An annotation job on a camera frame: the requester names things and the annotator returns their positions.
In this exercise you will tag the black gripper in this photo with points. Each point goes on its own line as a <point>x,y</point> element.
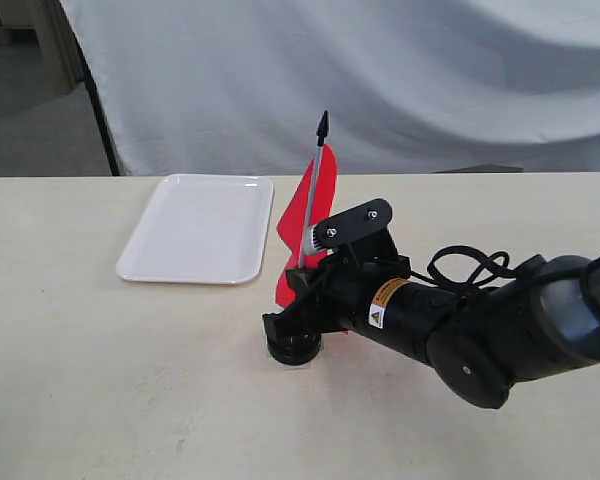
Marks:
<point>350,289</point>

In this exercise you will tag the red flag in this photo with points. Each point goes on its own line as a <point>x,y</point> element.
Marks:
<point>310,204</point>

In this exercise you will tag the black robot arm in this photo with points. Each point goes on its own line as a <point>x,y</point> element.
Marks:
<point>499,327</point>

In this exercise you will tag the black round flag base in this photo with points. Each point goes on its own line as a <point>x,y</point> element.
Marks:
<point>295,350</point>

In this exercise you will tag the white rectangular plastic tray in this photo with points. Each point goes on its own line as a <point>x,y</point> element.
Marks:
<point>200,229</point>

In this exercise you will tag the white backdrop cloth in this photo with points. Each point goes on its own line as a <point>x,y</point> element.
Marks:
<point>239,87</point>

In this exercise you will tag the black backdrop stand pole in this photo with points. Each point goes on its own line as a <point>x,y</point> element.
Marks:
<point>99,116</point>

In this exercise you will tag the wooden furniture in background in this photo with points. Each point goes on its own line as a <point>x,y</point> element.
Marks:
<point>45,24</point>

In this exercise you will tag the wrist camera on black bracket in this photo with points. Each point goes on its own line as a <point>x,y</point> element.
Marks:
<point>363,222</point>

